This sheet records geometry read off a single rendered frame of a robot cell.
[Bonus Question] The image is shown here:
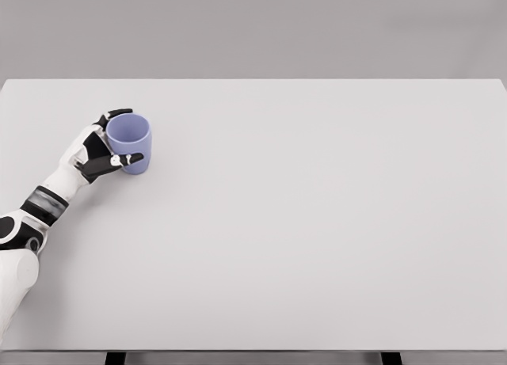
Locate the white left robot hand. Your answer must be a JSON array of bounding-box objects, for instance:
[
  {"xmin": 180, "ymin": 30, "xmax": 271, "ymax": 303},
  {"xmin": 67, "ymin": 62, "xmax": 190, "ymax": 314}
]
[{"xmin": 56, "ymin": 108, "xmax": 145, "ymax": 184}]

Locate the lavender blue cup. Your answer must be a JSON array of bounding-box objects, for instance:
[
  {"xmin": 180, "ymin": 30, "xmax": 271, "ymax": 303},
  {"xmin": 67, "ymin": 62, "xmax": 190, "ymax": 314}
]
[{"xmin": 105, "ymin": 113, "xmax": 153, "ymax": 176}]

